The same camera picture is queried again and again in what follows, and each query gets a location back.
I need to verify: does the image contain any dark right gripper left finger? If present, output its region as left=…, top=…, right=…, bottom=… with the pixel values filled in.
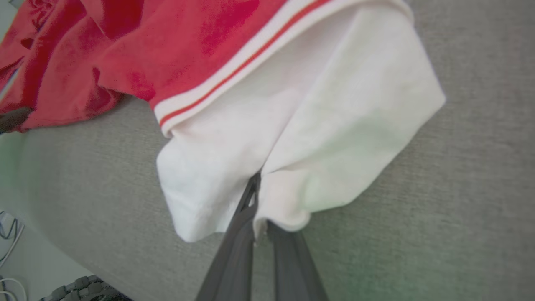
left=196, top=173, right=262, bottom=301

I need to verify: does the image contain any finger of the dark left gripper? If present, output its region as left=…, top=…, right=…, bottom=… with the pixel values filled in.
left=0, top=107, right=33, bottom=134

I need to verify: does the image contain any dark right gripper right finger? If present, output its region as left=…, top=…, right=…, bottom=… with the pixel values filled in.
left=267, top=221, right=329, bottom=301

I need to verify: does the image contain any red and white garment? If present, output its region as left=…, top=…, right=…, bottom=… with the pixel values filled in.
left=0, top=0, right=446, bottom=243

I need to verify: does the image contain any grey fabric sofa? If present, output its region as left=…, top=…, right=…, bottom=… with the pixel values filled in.
left=0, top=0, right=535, bottom=301

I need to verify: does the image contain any thin white cable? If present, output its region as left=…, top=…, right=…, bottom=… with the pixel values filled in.
left=0, top=211, right=26, bottom=268
left=0, top=277, right=28, bottom=301

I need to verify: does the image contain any grey segmented cable chain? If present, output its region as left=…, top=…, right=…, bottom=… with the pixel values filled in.
left=39, top=275, right=135, bottom=301

